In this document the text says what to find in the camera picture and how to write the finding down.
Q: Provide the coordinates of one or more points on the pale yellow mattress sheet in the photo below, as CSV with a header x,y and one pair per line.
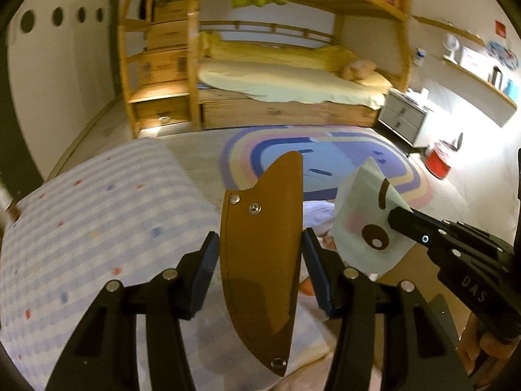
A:
x,y
285,81

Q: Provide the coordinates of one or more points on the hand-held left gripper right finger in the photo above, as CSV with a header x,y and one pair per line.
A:
x,y
316,271

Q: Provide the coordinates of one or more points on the red wall sticker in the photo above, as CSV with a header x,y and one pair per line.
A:
x,y
501,28

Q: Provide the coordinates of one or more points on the blue wall decoration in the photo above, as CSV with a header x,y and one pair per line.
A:
x,y
501,53

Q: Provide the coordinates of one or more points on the wooden stair drawer unit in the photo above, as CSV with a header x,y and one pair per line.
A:
x,y
163,65

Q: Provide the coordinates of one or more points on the red trash bin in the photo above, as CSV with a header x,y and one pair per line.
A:
x,y
439,163

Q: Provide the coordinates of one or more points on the pastel rainbow rug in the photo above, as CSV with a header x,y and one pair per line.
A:
x,y
285,146

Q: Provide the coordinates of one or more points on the wooden bunk bed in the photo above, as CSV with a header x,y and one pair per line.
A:
x,y
285,112

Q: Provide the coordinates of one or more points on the thin wooden wall shelf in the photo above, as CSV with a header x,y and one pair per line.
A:
x,y
447,28

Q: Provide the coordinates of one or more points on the thick wooden wall shelf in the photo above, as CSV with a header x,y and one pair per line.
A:
x,y
484,85

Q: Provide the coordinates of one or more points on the small white fan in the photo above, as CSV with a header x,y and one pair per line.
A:
x,y
451,44

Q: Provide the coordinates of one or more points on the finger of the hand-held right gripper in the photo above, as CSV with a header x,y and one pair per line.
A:
x,y
468,260
407,224

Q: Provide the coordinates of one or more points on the pale green cartoon paper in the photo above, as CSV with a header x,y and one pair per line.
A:
x,y
362,207

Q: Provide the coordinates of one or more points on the pink plush toy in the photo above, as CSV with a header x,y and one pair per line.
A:
x,y
358,70

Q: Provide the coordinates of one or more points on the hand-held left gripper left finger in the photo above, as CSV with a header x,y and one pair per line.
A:
x,y
205,271

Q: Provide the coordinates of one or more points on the clutter on nightstand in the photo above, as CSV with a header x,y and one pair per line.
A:
x,y
418,95

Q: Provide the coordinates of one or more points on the white picture board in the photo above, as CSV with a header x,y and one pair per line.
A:
x,y
474,58

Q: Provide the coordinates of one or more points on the yellow pillow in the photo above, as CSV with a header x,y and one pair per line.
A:
x,y
378,80

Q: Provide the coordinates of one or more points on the person's right hand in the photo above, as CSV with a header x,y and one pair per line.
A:
x,y
494,350

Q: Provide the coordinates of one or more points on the grey nightstand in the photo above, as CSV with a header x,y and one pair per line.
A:
x,y
403,118

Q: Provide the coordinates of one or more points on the brown and white cylinder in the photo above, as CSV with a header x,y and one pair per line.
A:
x,y
7,201

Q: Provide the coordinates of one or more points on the blue cup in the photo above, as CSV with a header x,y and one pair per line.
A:
x,y
511,87

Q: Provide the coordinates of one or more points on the yellow blanket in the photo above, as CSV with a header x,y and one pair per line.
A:
x,y
276,53

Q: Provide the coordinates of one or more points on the steel thermos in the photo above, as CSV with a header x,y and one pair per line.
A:
x,y
496,76

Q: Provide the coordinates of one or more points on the brown leather knife sheath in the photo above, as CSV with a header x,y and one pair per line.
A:
x,y
260,273

